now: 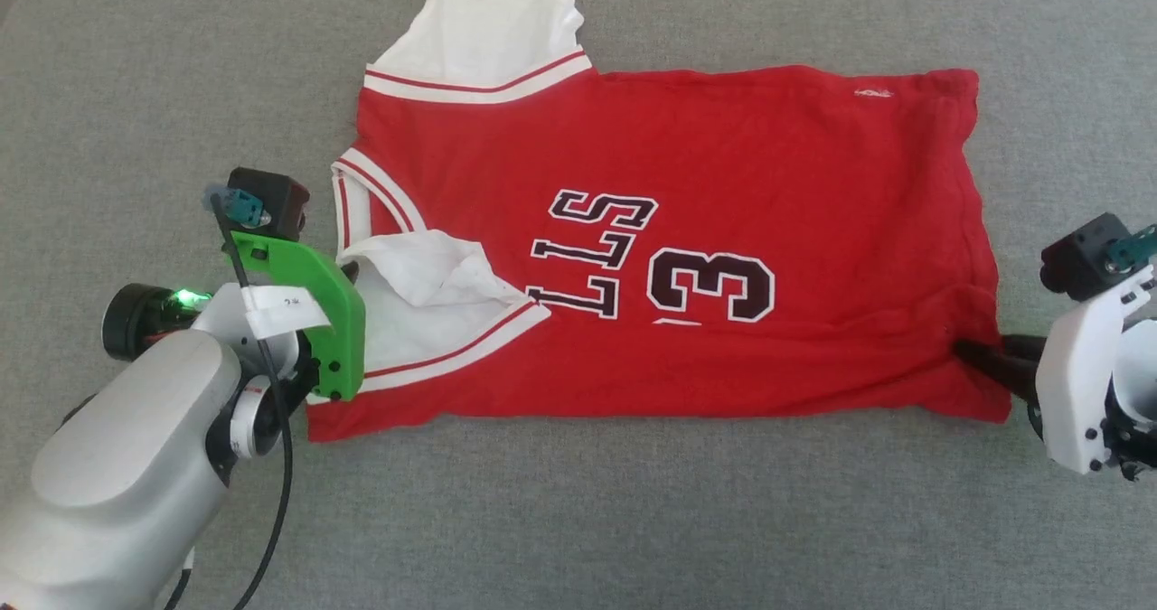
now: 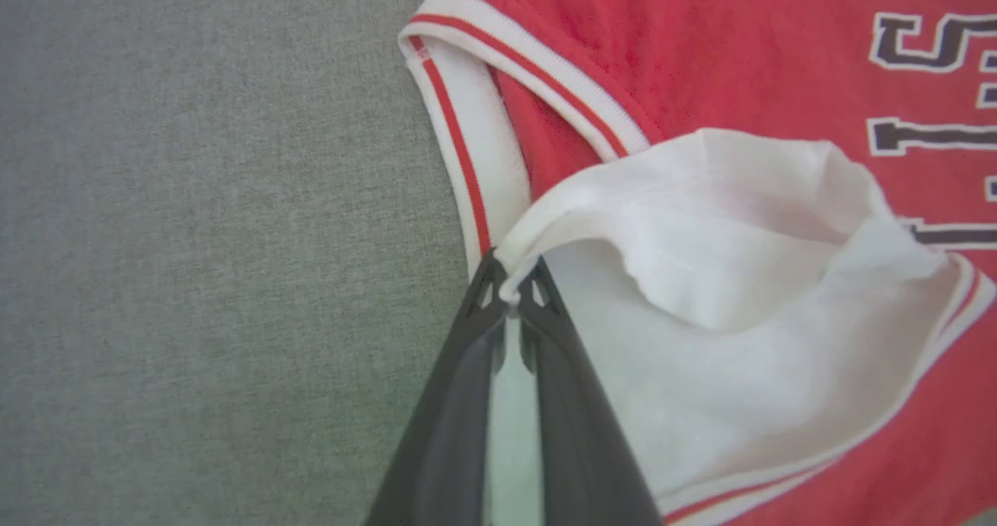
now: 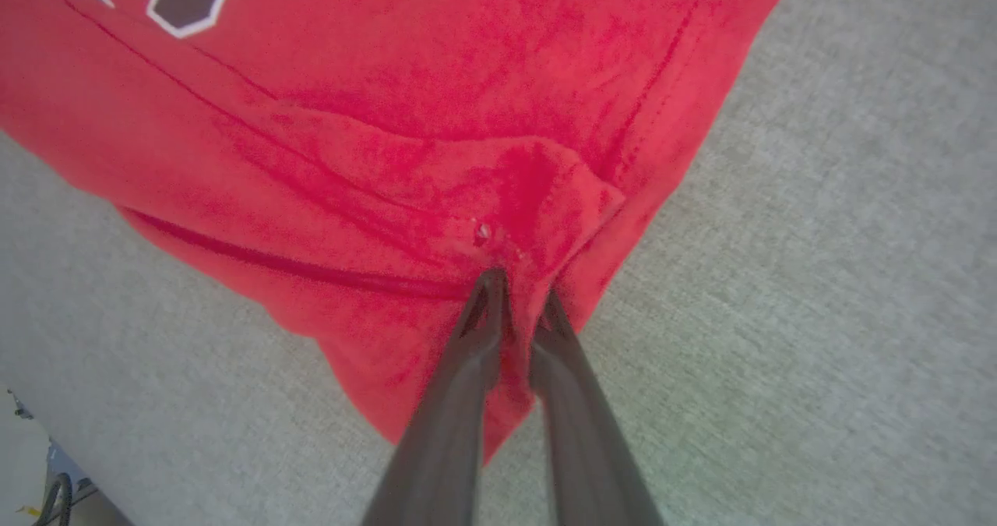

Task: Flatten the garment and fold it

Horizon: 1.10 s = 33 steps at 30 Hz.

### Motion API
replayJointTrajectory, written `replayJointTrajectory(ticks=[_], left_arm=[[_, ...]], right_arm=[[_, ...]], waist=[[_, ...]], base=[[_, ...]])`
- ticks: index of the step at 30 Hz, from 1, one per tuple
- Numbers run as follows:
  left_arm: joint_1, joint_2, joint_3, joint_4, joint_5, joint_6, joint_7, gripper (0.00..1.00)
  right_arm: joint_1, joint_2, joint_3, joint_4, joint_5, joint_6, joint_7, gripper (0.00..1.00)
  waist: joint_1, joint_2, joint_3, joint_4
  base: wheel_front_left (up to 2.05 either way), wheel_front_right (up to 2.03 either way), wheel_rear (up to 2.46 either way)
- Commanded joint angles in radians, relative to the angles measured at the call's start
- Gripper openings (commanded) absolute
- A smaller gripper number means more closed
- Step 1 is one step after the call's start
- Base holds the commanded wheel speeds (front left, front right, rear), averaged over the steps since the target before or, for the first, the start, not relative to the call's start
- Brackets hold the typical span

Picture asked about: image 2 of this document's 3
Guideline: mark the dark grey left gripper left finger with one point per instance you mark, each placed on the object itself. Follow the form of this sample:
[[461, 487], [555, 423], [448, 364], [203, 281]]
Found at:
[[444, 448]]

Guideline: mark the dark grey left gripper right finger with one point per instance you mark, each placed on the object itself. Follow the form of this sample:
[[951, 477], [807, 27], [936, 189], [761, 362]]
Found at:
[[576, 448]]

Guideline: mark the red and white jersey shirt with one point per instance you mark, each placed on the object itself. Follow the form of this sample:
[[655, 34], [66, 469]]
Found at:
[[701, 43]]

